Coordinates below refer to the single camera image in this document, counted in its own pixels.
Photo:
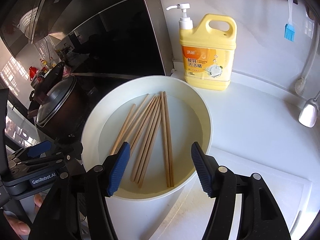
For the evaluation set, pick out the wooden chopstick six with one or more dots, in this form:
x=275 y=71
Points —
x=149 y=152

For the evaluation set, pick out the wooden chopstick four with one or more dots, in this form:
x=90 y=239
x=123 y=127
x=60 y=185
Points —
x=134 y=170

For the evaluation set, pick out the wooden chopstick one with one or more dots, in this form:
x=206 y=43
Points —
x=121 y=132

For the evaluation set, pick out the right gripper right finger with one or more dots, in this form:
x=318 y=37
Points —
x=260 y=216

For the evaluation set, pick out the person's left hand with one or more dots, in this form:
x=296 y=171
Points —
x=20 y=227

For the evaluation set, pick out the white cutting board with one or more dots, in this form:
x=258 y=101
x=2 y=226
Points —
x=205 y=194

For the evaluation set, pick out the blue silicone brush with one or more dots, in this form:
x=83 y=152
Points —
x=289 y=32

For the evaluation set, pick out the wooden chopstick seven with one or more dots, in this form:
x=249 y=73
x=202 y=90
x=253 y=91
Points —
x=165 y=141

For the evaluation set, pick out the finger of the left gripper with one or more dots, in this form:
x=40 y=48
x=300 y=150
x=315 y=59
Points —
x=69 y=152
x=38 y=149

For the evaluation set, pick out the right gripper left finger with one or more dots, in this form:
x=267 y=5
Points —
x=59 y=214

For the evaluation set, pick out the yellow dish soap bottle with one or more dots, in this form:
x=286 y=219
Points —
x=207 y=49

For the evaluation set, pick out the black cooking pot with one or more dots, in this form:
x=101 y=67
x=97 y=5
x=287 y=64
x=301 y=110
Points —
x=58 y=103

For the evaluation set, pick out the wooden chopstick eight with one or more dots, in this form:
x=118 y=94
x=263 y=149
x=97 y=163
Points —
x=167 y=120

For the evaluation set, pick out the wooden chopstick five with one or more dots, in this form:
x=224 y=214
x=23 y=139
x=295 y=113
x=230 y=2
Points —
x=147 y=139

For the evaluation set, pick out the white round basin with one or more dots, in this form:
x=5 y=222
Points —
x=190 y=122

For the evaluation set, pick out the wooden chopstick two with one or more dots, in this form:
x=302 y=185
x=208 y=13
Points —
x=135 y=118

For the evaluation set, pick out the black range hood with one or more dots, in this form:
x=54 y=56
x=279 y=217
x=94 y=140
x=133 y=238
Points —
x=28 y=21

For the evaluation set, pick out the steel spatula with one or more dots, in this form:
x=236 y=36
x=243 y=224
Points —
x=308 y=114

